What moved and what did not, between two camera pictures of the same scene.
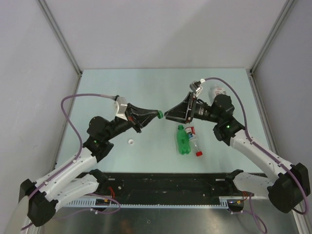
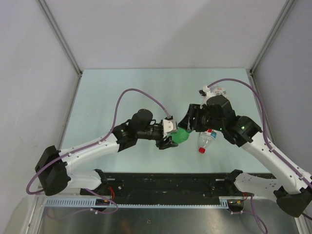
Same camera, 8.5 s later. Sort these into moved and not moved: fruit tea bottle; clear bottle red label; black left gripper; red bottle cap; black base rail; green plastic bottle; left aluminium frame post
Moved: green plastic bottle; black left gripper; clear bottle red label; red bottle cap
Not moved: fruit tea bottle; left aluminium frame post; black base rail
